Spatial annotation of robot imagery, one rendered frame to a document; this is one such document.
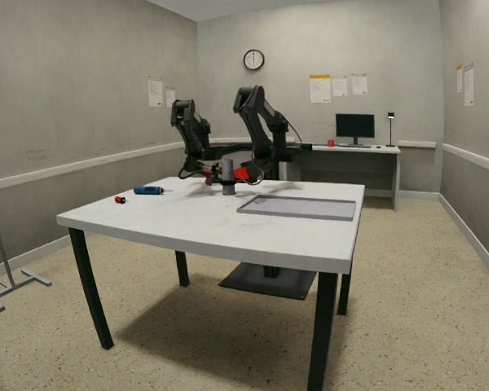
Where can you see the blue electric screwdriver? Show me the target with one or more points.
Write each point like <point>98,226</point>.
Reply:
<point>149,190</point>

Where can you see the red screwdriver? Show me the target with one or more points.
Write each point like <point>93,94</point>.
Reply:
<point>121,200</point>

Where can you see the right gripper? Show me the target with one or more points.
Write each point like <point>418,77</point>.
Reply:
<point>218,170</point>

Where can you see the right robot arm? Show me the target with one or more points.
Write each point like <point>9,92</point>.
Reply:
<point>193,125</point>

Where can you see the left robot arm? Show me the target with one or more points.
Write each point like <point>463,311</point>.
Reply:
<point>264,149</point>

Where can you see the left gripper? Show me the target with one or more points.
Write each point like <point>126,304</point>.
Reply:
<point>242,172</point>

